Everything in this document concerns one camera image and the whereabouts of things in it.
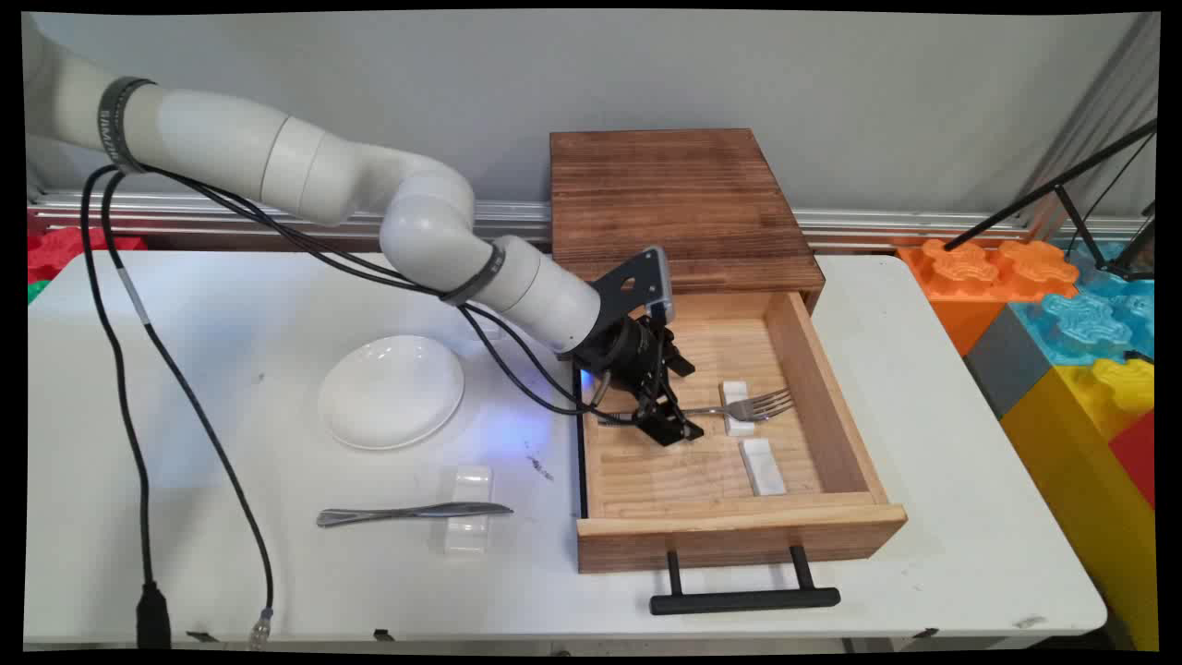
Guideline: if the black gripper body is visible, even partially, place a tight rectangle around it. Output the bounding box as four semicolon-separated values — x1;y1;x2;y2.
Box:
560;312;669;402

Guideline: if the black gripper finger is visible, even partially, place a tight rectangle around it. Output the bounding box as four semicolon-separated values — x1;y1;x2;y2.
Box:
649;338;697;431
632;391;706;448

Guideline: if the silver steel fork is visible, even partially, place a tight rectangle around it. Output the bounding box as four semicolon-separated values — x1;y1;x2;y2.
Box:
597;388;796;429

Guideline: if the silver serrated table knife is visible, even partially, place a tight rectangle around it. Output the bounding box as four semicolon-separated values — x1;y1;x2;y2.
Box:
316;502;515;529

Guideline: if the light wooden drawer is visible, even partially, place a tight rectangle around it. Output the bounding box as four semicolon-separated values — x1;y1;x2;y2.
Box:
573;290;909;576

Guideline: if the dark wooden drawer cabinet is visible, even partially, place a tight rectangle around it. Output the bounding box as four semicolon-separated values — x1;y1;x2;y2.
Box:
549;128;827;362

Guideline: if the clear rest under knife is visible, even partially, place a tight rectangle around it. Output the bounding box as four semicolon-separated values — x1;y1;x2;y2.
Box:
442;465;494;556

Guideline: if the white round plate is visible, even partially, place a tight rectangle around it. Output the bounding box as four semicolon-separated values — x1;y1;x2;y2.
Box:
318;334;466;452

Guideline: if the orange plastic building block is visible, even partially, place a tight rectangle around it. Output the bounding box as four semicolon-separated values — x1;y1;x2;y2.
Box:
897;237;1080;357

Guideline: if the grey plastic building block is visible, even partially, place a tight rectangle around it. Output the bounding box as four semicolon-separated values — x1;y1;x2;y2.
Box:
962;304;1055;422

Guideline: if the blue plastic building block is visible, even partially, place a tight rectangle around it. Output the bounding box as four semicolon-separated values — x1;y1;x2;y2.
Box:
1007;242;1157;368

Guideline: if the black tripod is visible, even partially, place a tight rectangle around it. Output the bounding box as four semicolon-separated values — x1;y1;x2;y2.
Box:
941;119;1161;284

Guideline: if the red plastic building block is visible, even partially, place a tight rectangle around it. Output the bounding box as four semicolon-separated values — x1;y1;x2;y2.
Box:
1107;410;1158;511

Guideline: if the red studded building block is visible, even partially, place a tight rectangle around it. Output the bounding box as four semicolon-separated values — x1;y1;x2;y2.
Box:
27;225;149;284

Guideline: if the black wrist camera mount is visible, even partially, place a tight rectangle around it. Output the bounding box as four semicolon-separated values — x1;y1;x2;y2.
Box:
589;246;673;326

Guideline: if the black velcro strap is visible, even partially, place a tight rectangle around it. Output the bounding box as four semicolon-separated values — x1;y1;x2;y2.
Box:
440;240;506;308
95;77;158;177

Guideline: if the black drawer handle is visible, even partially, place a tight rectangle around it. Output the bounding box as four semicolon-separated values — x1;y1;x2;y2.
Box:
648;544;843;618

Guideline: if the aluminium wall rail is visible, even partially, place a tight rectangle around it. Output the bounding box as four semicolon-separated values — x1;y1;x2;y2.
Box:
30;189;1149;248

